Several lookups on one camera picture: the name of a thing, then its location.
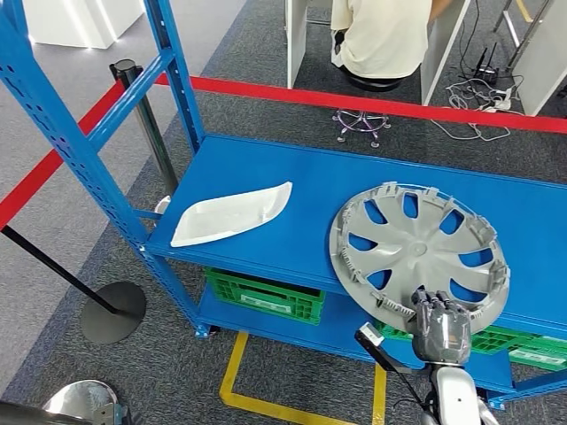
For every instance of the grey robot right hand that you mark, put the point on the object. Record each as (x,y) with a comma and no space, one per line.
(442,334)

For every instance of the grey plastic hubcap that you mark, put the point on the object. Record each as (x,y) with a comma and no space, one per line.
(416,249)

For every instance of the blue metal shelf rack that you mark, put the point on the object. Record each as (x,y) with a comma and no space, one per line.
(310,176)

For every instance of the green plastic crate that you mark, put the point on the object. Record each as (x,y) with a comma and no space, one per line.
(266,293)
(509,341)

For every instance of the white power strip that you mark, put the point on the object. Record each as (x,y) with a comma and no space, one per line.
(503,104)

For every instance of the red barrier belt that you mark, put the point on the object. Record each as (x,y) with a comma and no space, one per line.
(44,167)
(354,102)

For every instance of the black stool with chrome base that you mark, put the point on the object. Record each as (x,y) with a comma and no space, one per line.
(372,84)

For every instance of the black router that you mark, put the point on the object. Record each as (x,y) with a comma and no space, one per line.
(487,73)

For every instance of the white desk with steel legs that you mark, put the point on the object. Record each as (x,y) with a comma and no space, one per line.
(544,64)

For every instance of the person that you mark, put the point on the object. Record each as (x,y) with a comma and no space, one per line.
(380,41)

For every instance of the white plastic lamp cover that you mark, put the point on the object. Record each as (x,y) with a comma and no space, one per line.
(221,217)

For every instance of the black stanchion with round base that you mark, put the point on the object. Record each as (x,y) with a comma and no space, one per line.
(112,314)

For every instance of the white platform block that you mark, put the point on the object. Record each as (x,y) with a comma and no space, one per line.
(79,23)

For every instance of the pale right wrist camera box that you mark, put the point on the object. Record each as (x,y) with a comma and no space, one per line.
(370,334)

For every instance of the chrome stanchion post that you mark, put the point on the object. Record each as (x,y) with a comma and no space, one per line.
(150,129)

